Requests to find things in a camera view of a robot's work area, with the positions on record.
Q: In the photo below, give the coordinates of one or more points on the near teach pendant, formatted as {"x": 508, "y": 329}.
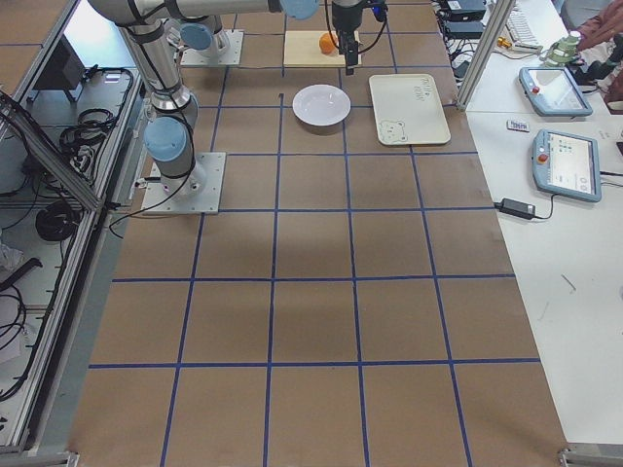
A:
{"x": 567, "y": 165}

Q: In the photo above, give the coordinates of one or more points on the green white bottle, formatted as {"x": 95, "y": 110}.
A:
{"x": 563, "y": 51}

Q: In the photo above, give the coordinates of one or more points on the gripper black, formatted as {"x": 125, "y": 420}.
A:
{"x": 347, "y": 18}

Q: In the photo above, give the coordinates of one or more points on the aluminium frame post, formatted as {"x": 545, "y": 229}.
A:
{"x": 495, "y": 24}

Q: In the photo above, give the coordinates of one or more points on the teach pendant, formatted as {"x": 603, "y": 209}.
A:
{"x": 567, "y": 165}
{"x": 553, "y": 92}

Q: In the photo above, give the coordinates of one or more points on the brass cylinder tool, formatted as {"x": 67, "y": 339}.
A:
{"x": 504, "y": 43}

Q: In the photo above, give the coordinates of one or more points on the white round plate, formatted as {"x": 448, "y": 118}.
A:
{"x": 321, "y": 105}

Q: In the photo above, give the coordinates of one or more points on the white keyboard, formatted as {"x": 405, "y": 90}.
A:
{"x": 520, "y": 32}

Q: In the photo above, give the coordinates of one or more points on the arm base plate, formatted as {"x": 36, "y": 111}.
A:
{"x": 191, "y": 58}
{"x": 201, "y": 193}

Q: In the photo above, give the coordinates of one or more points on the small printed card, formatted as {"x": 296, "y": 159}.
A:
{"x": 514, "y": 125}

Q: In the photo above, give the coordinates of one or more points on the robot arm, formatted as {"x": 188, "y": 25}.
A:
{"x": 205, "y": 36}
{"x": 169, "y": 136}

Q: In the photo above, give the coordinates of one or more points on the cream bear tray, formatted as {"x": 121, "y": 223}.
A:
{"x": 408, "y": 110}

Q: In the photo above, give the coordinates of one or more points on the black power adapter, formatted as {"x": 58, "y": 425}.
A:
{"x": 516, "y": 208}

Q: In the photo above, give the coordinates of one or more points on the orange fruit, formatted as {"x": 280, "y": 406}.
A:
{"x": 328, "y": 43}

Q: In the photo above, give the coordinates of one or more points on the far teach pendant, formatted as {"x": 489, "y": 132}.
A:
{"x": 553, "y": 92}

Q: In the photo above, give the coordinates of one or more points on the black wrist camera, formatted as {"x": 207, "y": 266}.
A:
{"x": 379, "y": 9}

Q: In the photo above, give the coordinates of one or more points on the bamboo cutting board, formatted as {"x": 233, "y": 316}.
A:
{"x": 302, "y": 50}

